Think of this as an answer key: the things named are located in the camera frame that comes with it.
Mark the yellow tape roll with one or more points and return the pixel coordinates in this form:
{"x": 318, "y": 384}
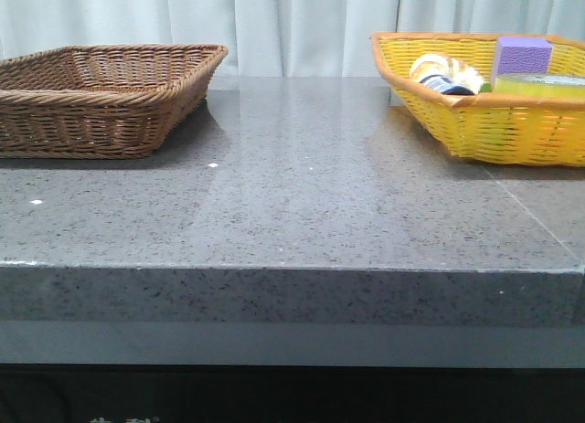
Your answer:
{"x": 548, "y": 85}

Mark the blue striped small object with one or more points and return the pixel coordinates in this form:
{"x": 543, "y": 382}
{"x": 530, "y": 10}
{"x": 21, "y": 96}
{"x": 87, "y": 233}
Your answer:
{"x": 446, "y": 85}

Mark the bread roll toy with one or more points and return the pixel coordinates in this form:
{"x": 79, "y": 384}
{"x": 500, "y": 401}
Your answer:
{"x": 457, "y": 69}

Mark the brown wicker basket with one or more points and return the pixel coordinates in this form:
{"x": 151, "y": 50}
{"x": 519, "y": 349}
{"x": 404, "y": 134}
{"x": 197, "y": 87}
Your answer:
{"x": 101, "y": 101}

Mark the yellow woven basket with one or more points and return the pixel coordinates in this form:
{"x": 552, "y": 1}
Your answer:
{"x": 489, "y": 127}

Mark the purple sponge block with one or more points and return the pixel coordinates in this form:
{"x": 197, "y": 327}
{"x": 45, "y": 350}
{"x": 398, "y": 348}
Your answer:
{"x": 521, "y": 55}

